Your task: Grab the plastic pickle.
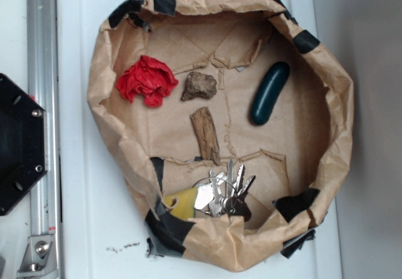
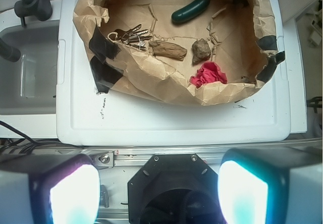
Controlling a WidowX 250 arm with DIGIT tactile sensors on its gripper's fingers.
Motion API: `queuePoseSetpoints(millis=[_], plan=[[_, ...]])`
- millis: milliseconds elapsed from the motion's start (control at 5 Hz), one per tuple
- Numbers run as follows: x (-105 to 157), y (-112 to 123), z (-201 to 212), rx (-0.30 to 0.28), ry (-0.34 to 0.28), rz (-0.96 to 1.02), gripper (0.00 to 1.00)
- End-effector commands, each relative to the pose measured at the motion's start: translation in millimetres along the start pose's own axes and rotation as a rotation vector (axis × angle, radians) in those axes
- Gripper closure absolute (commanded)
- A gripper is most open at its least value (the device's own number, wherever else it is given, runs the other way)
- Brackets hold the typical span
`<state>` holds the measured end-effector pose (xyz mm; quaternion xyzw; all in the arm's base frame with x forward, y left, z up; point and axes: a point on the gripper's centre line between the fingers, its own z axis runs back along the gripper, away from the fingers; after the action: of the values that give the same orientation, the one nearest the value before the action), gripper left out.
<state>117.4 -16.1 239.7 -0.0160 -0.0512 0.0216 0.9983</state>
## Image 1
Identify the dark green plastic pickle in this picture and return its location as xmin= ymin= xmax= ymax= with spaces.
xmin=249 ymin=62 xmax=290 ymax=126

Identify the yellow key tag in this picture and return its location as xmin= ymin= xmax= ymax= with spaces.
xmin=163 ymin=187 xmax=198 ymax=221

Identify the aluminium profile rail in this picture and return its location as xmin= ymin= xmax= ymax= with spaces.
xmin=27 ymin=0 xmax=62 ymax=235

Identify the crumpled red plastic piece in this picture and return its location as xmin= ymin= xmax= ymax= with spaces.
xmin=116 ymin=55 xmax=178 ymax=107

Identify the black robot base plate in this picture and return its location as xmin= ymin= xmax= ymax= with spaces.
xmin=1 ymin=74 xmax=47 ymax=216

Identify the silver key bunch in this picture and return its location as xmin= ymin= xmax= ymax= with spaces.
xmin=193 ymin=160 xmax=256 ymax=222

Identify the metal corner bracket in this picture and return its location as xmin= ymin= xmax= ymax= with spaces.
xmin=16 ymin=234 xmax=59 ymax=278

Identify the brown paper bag tray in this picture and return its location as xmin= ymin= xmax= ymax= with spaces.
xmin=87 ymin=0 xmax=354 ymax=271

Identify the brown wood piece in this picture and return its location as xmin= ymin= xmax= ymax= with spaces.
xmin=190 ymin=107 xmax=220 ymax=166

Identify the brown rock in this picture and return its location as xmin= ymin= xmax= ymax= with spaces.
xmin=181 ymin=72 xmax=217 ymax=101

